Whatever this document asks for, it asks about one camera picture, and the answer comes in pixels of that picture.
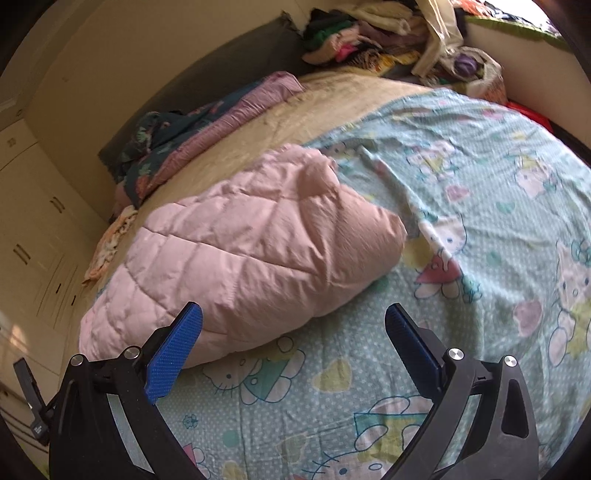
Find pink quilted coat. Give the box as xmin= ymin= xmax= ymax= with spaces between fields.
xmin=79 ymin=144 xmax=407 ymax=367

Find pile of mixed clothes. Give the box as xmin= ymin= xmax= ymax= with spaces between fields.
xmin=301 ymin=1 xmax=431 ymax=80

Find peach white small cloth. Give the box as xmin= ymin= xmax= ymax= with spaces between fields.
xmin=82 ymin=205 xmax=138 ymax=284

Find cream built-in wardrobe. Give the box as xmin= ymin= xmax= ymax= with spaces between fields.
xmin=1 ymin=120 xmax=106 ymax=350

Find light blue cartoon bedsheet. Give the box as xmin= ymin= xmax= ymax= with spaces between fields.
xmin=156 ymin=89 xmax=590 ymax=479

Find dark floral purple quilt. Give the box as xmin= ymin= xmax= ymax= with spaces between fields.
xmin=113 ymin=71 xmax=304 ymax=214

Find red box on floor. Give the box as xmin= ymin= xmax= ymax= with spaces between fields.
xmin=506 ymin=101 xmax=554 ymax=133

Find bag with purple items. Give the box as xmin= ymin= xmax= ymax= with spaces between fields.
xmin=438 ymin=46 xmax=507 ymax=104

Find beige mattress cover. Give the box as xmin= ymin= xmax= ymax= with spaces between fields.
xmin=68 ymin=66 xmax=426 ymax=324

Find green windowsill cloth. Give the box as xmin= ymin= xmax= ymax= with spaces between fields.
xmin=465 ymin=16 xmax=571 ymax=52

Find dark grey headboard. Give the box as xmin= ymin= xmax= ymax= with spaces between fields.
xmin=98 ymin=11 xmax=311 ymax=182

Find cream window curtain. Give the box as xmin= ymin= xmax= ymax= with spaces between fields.
xmin=412 ymin=0 xmax=464 ymax=77

